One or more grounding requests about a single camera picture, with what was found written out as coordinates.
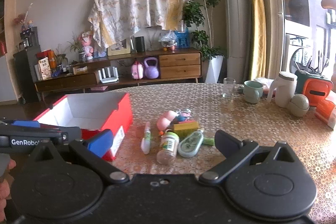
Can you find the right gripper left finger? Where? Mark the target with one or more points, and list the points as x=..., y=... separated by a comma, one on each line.
x=89, y=153

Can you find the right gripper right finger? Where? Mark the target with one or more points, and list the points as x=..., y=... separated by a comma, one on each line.
x=236, y=154

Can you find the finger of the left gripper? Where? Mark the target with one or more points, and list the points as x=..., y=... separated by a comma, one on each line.
x=26, y=123

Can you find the green marker pen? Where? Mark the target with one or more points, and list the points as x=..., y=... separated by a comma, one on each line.
x=208, y=141

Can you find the green correction tape dispenser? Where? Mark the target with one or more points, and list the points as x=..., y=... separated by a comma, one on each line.
x=190, y=146

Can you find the clear vial purple flower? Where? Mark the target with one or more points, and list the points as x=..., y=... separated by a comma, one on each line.
x=146, y=140

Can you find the yellow small box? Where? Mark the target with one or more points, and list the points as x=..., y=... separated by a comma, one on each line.
x=184, y=129

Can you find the blue cartoon keychain figures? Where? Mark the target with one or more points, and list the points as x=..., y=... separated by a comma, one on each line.
x=184, y=115

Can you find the spice jar green lid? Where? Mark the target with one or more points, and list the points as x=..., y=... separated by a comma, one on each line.
x=168, y=148

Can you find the pink plastic bowl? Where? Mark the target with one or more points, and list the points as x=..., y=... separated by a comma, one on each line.
x=165, y=120

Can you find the person's left hand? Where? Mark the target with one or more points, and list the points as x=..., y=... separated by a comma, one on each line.
x=5, y=191

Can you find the red cardboard shoe box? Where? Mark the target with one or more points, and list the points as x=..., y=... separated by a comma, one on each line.
x=93, y=112

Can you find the snack box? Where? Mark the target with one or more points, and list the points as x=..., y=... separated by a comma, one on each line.
x=44, y=68

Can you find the black cabinet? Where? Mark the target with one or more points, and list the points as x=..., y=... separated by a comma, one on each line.
x=25, y=61

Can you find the green ceramic mug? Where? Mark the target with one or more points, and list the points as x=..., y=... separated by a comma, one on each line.
x=252, y=91

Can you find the clear drinking glass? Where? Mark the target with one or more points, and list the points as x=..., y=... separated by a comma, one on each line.
x=228, y=87

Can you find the white wifi router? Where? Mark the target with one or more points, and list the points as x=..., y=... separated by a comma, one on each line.
x=108, y=75

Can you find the wooden tv console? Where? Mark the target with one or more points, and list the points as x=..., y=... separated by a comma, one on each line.
x=183, y=64

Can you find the white lidded pitcher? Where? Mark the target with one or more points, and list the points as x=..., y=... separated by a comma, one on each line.
x=284, y=86

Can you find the pink toy case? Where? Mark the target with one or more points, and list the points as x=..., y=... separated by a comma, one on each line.
x=137, y=70

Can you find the small potted plant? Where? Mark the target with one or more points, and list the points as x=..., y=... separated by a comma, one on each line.
x=76, y=46

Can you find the purple kettlebell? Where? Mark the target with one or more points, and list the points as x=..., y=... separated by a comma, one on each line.
x=151, y=67

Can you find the orange box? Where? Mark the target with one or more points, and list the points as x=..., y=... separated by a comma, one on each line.
x=325, y=111

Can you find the pink doll figure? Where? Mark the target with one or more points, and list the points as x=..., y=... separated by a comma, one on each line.
x=86, y=40

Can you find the orange green utensil holder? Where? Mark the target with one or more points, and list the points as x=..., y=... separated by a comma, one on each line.
x=314, y=86

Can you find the black speaker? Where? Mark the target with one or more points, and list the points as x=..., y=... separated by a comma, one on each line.
x=140, y=44

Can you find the plastic bag of items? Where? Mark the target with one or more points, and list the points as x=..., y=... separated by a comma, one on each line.
x=168, y=39

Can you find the white standing air conditioner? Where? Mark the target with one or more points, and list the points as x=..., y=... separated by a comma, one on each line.
x=237, y=28

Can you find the potted tree white planter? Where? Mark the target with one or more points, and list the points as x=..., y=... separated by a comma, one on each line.
x=199, y=15

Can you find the floral cloth covered tv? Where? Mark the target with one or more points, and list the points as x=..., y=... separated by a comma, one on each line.
x=112, y=21

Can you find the yellow curtain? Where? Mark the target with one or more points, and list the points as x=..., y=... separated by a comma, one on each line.
x=258, y=39

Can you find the picture frame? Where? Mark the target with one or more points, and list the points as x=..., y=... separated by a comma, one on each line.
x=120, y=48

